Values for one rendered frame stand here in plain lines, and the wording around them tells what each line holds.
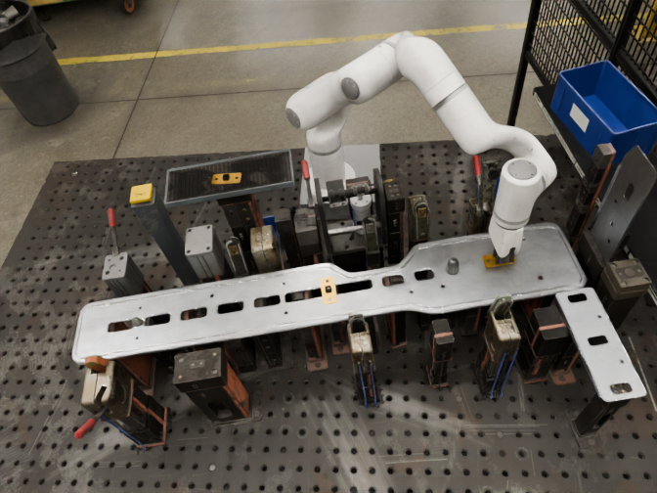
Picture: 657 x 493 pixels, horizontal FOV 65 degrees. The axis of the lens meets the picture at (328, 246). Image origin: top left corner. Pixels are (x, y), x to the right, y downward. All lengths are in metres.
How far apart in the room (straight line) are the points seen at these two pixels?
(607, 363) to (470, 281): 0.37
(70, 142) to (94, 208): 1.71
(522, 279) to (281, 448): 0.81
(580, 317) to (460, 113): 0.59
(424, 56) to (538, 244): 0.63
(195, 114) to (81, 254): 1.82
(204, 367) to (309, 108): 0.80
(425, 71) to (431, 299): 0.57
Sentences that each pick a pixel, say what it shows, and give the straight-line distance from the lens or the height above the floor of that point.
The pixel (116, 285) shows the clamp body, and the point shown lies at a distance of 1.61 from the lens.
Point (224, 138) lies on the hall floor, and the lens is 3.52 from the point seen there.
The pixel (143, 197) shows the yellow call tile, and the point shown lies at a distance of 1.58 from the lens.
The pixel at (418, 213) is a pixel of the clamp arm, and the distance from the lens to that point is 1.45.
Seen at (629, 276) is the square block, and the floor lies 1.06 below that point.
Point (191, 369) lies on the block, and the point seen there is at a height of 1.03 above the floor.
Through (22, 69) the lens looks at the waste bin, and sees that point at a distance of 4.01.
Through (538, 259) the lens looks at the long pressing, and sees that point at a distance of 1.50.
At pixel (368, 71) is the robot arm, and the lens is 1.30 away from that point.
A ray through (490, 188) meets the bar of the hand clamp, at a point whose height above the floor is 1.13.
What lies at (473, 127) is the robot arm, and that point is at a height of 1.42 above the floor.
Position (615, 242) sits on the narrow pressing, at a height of 1.08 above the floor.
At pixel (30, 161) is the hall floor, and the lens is 4.04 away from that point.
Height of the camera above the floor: 2.20
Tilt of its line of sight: 53 degrees down
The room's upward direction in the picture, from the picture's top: 11 degrees counter-clockwise
